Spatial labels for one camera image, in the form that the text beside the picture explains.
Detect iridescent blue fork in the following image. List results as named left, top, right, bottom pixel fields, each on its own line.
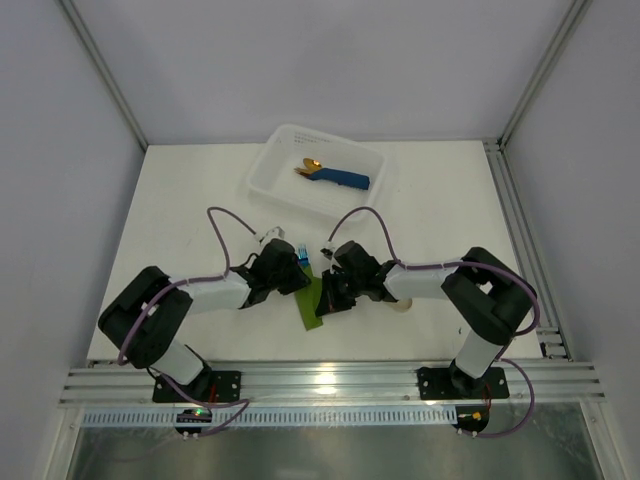
left=296, top=244, right=310, bottom=267

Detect green paper napkin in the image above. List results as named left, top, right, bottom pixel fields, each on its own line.
left=294, top=264, right=323, bottom=331

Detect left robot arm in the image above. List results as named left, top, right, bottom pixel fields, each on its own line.
left=98, top=238, right=311, bottom=406

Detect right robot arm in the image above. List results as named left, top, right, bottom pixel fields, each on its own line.
left=315, top=241, right=537, bottom=401

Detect blue rolled napkin bundle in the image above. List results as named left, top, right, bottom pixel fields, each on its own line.
left=308, top=168, right=370, bottom=191

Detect gold utensils in bundle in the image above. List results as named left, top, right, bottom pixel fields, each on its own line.
left=294, top=158, right=323, bottom=179

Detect white plastic basket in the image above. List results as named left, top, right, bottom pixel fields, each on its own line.
left=246, top=124, right=388, bottom=219

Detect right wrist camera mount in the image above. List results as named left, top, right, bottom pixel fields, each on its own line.
left=320, top=241, right=336, bottom=260

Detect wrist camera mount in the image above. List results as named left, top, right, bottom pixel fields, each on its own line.
left=254, top=226, right=285, bottom=247
left=320, top=241, right=336, bottom=260

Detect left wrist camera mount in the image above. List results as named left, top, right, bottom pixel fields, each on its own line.
left=254, top=226, right=285, bottom=247

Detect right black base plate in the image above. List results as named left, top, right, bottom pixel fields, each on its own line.
left=416, top=366, right=510, bottom=400

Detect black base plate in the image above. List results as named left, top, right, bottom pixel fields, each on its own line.
left=152, top=369, right=242, bottom=404
left=416, top=366, right=510, bottom=400

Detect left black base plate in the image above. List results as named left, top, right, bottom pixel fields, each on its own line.
left=152, top=369, right=242, bottom=404

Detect white slotted cable duct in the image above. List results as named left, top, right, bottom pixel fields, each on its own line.
left=81, top=404, right=458, bottom=428

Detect aluminium right side rail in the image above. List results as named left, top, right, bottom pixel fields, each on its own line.
left=483, top=139, right=573, bottom=362

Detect aluminium rail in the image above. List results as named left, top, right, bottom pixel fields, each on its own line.
left=59, top=359, right=605, bottom=407
left=483, top=139, right=573, bottom=362

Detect aluminium front rail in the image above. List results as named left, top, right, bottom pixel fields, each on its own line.
left=59, top=359, right=605, bottom=407

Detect left frame post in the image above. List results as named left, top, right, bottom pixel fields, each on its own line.
left=55, top=0, right=149, bottom=152

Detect frame post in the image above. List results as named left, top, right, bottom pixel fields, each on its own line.
left=55, top=0, right=149, bottom=152
left=497, top=0, right=593, bottom=149

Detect right frame post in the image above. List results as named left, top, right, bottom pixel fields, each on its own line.
left=497, top=0, right=593, bottom=149

